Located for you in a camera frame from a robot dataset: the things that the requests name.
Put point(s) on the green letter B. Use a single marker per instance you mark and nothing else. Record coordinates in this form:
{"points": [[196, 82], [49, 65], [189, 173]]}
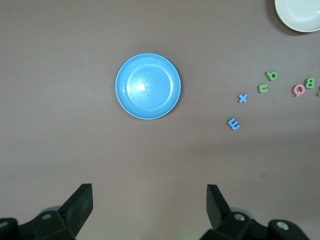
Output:
{"points": [[310, 83]]}

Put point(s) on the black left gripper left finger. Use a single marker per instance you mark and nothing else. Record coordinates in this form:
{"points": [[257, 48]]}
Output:
{"points": [[75, 215]]}

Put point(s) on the beige plastic plate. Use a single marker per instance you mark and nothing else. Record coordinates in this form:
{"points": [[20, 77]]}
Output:
{"points": [[300, 12]]}

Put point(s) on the green letter u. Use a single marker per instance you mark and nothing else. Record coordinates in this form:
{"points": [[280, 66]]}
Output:
{"points": [[263, 91]]}

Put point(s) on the blue letter m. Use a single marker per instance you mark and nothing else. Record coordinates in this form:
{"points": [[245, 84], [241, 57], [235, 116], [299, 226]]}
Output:
{"points": [[233, 124]]}

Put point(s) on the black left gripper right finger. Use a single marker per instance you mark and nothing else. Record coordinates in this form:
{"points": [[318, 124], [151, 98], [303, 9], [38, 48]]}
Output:
{"points": [[217, 210]]}

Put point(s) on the blue letter x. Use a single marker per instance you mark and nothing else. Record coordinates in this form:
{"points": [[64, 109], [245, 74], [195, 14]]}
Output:
{"points": [[242, 98]]}

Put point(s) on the blue plastic plate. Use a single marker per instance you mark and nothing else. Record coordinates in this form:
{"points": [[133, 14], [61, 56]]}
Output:
{"points": [[148, 86]]}

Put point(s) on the pink letter Q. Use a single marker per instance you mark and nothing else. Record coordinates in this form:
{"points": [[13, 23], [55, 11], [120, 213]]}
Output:
{"points": [[294, 90]]}

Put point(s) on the brown table mat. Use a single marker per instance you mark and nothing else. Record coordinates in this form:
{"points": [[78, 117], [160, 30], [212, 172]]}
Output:
{"points": [[75, 100]]}

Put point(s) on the green letter W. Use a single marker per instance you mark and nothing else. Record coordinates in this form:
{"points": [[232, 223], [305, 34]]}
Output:
{"points": [[318, 93]]}

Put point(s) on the green letter q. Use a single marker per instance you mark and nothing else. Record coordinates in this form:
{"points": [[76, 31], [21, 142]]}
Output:
{"points": [[275, 75]]}

